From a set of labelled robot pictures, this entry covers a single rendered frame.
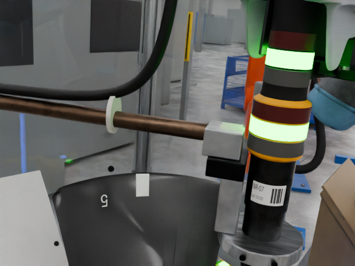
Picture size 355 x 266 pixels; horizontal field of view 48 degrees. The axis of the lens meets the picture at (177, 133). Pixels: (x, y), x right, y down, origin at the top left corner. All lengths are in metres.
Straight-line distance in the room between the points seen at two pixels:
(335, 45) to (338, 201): 0.73
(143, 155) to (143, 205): 0.68
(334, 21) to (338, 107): 0.28
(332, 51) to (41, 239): 0.52
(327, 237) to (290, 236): 0.67
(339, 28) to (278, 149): 0.09
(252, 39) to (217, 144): 0.09
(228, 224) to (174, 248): 0.16
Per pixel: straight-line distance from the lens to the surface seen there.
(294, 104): 0.29
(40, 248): 0.67
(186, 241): 0.48
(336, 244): 1.02
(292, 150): 0.30
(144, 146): 1.16
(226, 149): 0.31
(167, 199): 0.50
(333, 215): 0.99
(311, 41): 0.30
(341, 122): 0.56
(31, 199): 0.68
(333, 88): 0.55
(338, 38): 0.29
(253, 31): 0.32
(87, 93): 0.34
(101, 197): 0.51
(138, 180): 0.51
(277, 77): 0.29
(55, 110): 0.36
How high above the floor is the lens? 1.63
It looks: 17 degrees down
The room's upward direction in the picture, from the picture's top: 5 degrees clockwise
